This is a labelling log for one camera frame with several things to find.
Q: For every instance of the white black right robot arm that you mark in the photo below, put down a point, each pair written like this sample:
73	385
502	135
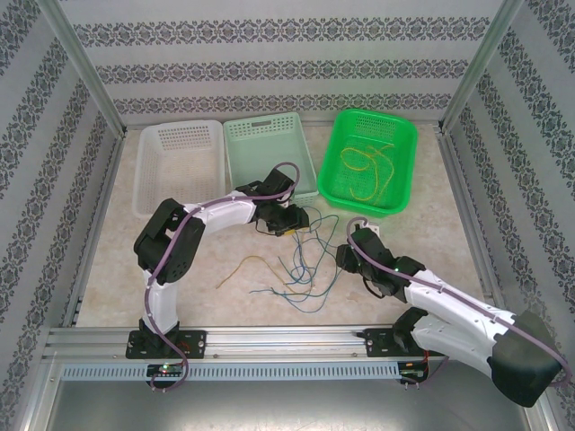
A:
453	310

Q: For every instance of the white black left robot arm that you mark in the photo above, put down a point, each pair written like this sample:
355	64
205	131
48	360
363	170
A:
157	242

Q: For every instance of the mint perforated plastic basket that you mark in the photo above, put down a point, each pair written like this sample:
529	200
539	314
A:
265	152

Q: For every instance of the small circuit board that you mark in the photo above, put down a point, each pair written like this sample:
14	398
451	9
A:
413	373
166	369

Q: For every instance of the white perforated plastic basket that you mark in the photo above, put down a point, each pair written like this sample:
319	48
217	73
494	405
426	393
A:
179	161

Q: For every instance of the bright green perforated plastic basket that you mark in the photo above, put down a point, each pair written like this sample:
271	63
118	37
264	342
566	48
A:
366	130

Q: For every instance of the aluminium table side rail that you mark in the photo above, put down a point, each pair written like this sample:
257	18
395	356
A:
96	224
469	224

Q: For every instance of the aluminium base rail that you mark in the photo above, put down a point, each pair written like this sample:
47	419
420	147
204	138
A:
278	343

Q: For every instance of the aluminium frame post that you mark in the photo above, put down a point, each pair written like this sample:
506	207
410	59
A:
85	67
479	67

